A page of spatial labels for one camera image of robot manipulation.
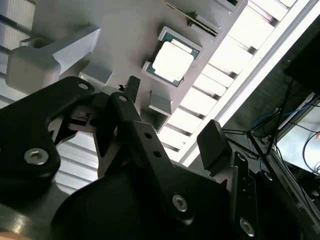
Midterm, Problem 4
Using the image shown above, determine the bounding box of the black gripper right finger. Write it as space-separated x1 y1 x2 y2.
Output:
196 119 260 240

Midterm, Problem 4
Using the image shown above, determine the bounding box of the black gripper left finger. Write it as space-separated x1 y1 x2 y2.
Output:
0 76 196 226

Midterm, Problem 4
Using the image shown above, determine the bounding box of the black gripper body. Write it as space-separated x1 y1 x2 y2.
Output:
51 159 291 240

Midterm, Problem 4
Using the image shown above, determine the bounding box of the silver topped cpu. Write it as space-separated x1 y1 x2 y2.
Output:
146 33 201 88

